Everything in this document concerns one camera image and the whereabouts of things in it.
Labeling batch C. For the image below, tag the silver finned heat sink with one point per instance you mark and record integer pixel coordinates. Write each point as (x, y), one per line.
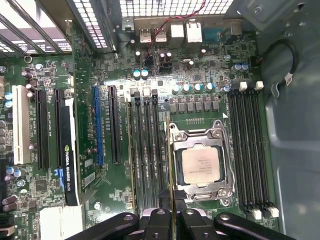
(60, 222)

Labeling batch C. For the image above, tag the black PCIe expansion slot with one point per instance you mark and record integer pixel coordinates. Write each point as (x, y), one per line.
(42, 130)
(58, 125)
(115, 125)

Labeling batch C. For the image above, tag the black Nvidia graphics card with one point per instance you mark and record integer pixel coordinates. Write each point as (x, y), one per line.
(68, 162)

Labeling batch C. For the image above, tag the metal socket cover frame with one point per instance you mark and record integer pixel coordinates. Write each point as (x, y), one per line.
(195, 137)

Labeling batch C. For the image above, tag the blue PCIe expansion slot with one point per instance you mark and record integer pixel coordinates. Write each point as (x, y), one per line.
(99, 125)

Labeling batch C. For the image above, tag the white PCI expansion slot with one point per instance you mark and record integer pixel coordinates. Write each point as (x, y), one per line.
(21, 125)

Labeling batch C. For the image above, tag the silver Ethernet port block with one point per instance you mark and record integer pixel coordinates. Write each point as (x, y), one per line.
(194, 31)

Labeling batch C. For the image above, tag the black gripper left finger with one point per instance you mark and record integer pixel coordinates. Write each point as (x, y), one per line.
(155, 225)

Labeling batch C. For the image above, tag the black and silver PC case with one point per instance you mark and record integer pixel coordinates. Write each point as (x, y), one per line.
(295, 150)

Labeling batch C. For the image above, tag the green motherboard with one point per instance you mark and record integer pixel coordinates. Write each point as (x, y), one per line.
(200, 67)

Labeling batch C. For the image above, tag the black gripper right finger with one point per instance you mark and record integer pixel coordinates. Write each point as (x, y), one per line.
(192, 225)

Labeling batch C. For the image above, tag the blue rear port connector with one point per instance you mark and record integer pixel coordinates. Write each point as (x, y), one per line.
(213, 34)

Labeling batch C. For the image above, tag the black CPU socket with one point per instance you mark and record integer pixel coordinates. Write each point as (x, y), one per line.
(223, 162)

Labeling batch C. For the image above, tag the silver CPU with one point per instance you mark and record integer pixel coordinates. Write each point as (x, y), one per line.
(200, 166)

